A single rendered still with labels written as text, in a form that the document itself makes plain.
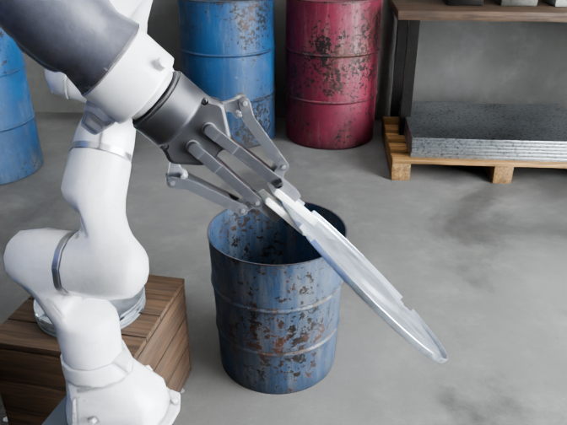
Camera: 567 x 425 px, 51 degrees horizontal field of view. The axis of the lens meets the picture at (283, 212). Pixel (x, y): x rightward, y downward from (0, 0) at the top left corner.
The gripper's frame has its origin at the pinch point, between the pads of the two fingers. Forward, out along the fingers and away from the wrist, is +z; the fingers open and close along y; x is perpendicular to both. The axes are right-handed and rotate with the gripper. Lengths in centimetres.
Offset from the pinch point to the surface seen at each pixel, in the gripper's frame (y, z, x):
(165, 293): -55, 37, 87
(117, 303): -62, 25, 80
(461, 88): 96, 195, 302
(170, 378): -73, 52, 78
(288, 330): -39, 67, 74
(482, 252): 19, 158, 136
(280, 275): -27, 52, 73
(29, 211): -118, 18, 229
